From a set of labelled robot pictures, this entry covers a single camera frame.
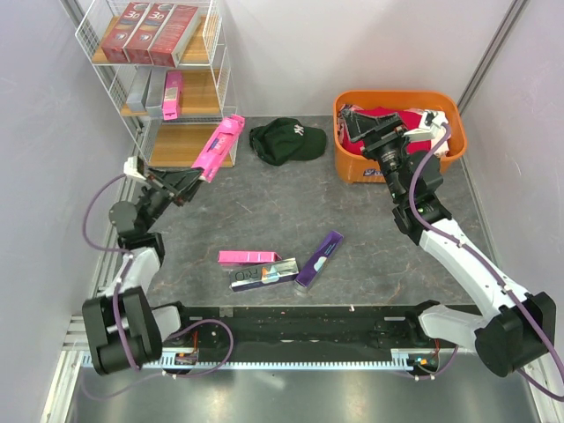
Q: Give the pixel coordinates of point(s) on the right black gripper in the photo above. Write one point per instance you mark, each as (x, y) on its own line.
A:
(360, 125)

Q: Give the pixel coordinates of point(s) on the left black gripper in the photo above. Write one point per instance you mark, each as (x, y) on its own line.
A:
(176, 178)

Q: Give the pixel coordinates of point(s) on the pink toothpaste box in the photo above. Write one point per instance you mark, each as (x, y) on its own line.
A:
(218, 146)
(246, 257)
(172, 95)

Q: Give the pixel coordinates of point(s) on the red white toothpaste box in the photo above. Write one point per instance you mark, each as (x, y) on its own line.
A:
(175, 35)

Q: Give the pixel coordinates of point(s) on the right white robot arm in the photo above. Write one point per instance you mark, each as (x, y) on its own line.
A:
(513, 327)

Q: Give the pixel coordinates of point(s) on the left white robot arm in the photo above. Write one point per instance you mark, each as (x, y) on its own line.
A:
(121, 328)

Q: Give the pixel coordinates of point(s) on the patterned cloth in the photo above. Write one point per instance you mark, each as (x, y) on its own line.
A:
(348, 121)

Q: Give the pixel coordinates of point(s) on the orange plastic basket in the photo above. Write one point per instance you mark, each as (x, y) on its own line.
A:
(353, 168)

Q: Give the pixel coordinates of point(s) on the red folded cloth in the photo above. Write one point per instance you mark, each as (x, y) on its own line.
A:
(355, 147)

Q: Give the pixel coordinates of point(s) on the dark green baseball cap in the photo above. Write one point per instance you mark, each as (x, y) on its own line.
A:
(287, 139)

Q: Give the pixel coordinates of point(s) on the white pink cloth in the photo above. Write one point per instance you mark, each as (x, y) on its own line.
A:
(440, 132)

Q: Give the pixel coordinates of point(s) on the silver R&O toothpaste box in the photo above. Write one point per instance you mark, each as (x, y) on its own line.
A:
(264, 274)

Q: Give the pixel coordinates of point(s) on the purple toothpaste box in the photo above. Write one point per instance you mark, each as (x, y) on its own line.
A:
(314, 265)

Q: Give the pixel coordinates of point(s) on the white wire wooden shelf rack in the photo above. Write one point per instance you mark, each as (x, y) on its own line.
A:
(206, 97)

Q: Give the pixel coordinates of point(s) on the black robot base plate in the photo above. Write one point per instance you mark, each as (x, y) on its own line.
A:
(375, 327)

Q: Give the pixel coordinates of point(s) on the grey cable duct rail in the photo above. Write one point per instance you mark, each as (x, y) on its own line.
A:
(292, 356)

